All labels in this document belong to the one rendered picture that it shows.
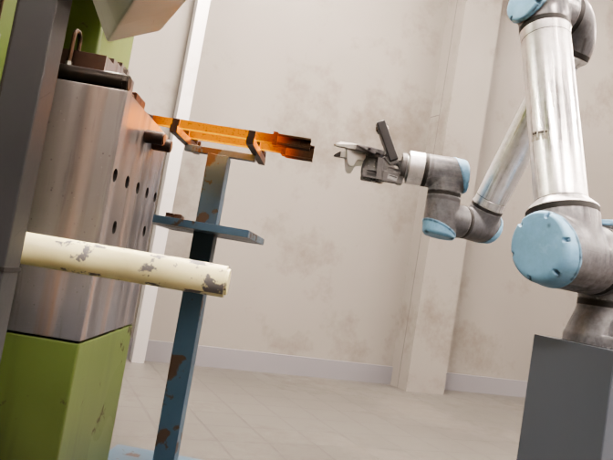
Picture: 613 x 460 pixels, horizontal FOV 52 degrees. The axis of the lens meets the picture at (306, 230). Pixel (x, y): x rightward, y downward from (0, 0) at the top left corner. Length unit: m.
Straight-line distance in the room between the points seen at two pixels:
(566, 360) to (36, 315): 1.06
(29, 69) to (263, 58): 3.38
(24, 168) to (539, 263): 0.99
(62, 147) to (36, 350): 0.35
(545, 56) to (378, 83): 2.91
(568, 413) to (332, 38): 3.26
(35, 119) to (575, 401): 1.16
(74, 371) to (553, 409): 0.98
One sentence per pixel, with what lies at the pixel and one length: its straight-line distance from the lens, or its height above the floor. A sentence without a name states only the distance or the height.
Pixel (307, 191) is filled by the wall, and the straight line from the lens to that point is 4.05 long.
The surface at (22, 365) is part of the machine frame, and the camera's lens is 1.19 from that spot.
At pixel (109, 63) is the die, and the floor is 0.97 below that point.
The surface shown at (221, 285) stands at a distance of 0.87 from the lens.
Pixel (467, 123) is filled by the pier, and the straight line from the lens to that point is 4.48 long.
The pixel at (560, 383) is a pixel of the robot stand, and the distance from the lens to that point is 1.49.
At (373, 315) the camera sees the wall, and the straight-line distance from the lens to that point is 4.30.
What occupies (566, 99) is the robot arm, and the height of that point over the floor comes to 1.11.
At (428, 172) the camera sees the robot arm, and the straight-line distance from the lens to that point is 1.69.
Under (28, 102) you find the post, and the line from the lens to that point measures 0.73.
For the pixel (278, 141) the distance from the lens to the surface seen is 1.73.
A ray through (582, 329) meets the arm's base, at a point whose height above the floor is 0.63.
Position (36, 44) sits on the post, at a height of 0.84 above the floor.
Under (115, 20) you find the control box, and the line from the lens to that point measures 0.87.
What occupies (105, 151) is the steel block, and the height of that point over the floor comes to 0.80.
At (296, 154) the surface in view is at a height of 0.99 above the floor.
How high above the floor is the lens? 0.65
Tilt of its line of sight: 4 degrees up
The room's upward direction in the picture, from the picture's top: 10 degrees clockwise
